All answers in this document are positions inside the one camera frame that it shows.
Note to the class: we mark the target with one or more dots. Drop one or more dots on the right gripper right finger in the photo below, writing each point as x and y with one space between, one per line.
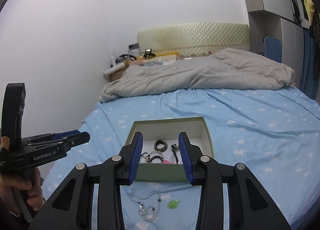
249 204

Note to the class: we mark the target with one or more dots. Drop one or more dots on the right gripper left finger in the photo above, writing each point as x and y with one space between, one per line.
70 205

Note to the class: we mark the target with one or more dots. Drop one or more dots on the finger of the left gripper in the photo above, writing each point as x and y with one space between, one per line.
65 134
74 140

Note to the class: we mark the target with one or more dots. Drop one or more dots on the green crochet hair clip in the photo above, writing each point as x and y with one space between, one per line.
172 204

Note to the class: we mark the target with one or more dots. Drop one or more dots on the black patterned bangle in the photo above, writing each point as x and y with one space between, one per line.
161 146

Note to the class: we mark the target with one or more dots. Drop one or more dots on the pink hair clip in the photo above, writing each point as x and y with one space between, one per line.
168 162

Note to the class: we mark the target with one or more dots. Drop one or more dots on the person's left hand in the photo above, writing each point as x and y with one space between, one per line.
33 189

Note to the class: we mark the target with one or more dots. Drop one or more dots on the white paper roll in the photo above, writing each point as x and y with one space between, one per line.
116 68

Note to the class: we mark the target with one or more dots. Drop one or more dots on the light blue bed sheet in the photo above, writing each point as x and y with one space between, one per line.
274 133

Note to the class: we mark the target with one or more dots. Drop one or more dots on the cardboard box bedside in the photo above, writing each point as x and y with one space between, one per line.
115 76

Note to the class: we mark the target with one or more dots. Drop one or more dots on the white plastic bottle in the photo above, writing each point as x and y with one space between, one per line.
113 61

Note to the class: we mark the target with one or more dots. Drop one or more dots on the green cardboard box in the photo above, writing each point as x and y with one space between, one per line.
151 167

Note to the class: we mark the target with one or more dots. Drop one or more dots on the blue curtain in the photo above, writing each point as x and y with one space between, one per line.
308 85

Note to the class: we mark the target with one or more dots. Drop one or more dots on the grey duvet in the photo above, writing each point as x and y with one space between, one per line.
228 69

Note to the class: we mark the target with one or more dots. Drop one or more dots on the cream quilted headboard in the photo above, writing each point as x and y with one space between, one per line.
195 39

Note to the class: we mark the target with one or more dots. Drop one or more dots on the blue chair back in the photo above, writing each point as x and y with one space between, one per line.
273 49

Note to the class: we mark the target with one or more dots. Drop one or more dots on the grey wardrobe cabinet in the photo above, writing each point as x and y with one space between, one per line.
276 18

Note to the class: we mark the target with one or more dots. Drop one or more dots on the yellow fleece jacket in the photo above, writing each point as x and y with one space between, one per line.
310 10

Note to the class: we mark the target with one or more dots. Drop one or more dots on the small black camera device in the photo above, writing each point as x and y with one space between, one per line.
149 54

